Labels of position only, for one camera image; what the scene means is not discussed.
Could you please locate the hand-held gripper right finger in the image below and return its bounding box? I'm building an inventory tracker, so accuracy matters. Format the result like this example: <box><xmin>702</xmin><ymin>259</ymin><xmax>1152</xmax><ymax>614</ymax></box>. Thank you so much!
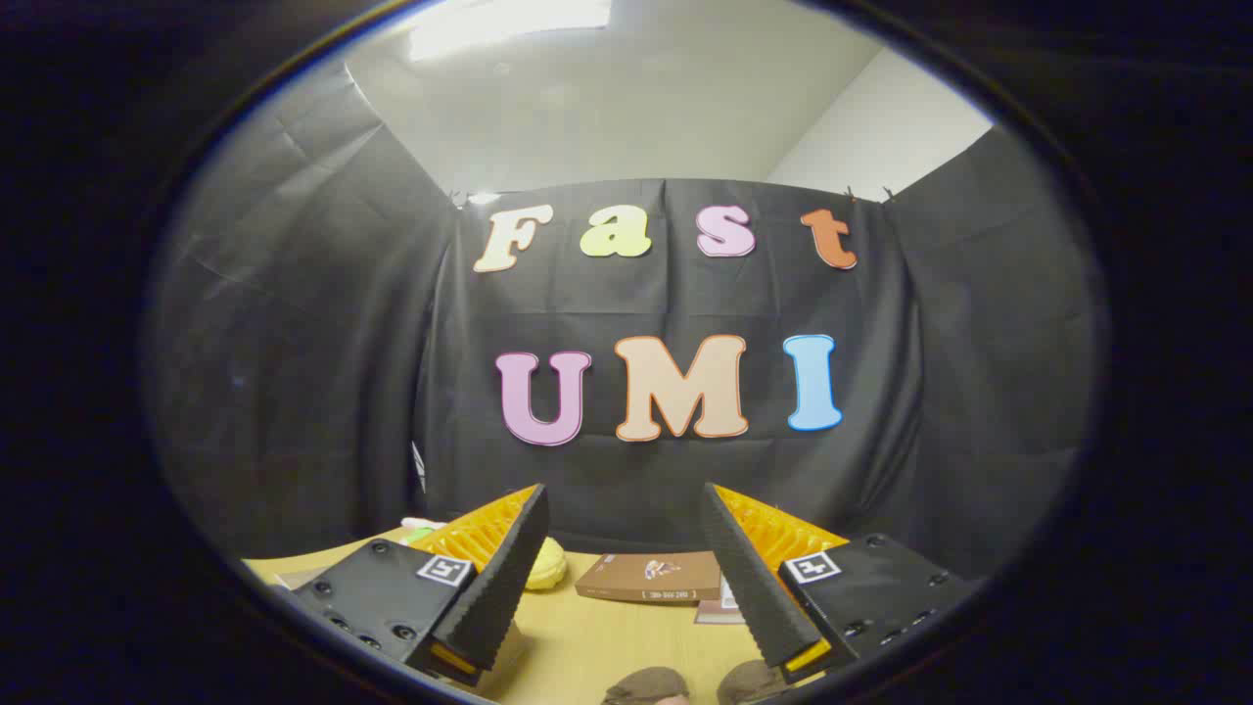
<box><xmin>699</xmin><ymin>480</ymin><xmax>985</xmax><ymax>686</ymax></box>

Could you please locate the brown fuzzy shoe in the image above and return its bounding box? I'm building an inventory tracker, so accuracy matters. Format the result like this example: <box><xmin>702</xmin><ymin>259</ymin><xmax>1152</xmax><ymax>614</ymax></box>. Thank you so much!
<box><xmin>717</xmin><ymin>659</ymin><xmax>789</xmax><ymax>705</ymax></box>
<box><xmin>602</xmin><ymin>666</ymin><xmax>691</xmax><ymax>705</ymax></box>

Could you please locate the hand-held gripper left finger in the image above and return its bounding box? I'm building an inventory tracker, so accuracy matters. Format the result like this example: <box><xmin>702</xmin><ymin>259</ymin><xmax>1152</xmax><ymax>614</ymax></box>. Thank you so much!
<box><xmin>292</xmin><ymin>483</ymin><xmax>551</xmax><ymax>686</ymax></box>

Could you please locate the black backdrop cloth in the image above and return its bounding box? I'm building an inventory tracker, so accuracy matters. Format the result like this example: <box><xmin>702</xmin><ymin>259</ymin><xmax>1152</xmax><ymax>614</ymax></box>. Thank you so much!
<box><xmin>147</xmin><ymin>59</ymin><xmax>1097</xmax><ymax>588</ymax></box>

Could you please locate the yellow round plush toy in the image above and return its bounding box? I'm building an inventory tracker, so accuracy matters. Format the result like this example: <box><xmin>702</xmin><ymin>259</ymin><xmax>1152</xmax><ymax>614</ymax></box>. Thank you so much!
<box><xmin>526</xmin><ymin>537</ymin><xmax>568</xmax><ymax>591</ymax></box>

